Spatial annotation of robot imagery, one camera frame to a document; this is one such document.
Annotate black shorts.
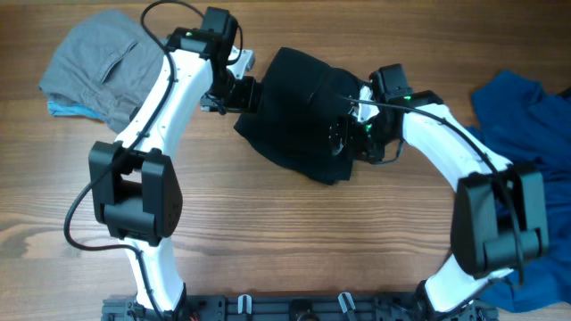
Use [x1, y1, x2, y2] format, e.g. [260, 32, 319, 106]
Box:
[235, 47, 364, 185]

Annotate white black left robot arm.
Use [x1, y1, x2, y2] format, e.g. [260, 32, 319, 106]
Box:
[88, 7, 261, 320]

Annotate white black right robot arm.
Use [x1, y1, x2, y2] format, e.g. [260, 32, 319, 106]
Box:
[329, 64, 549, 320]

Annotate folded grey shorts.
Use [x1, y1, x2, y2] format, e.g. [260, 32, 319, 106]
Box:
[39, 10, 164, 133]

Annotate dark blue shirt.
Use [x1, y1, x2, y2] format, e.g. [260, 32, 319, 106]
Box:
[469, 70, 570, 313]

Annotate folded light blue garment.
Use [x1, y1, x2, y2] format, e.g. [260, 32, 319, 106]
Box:
[46, 101, 103, 120]

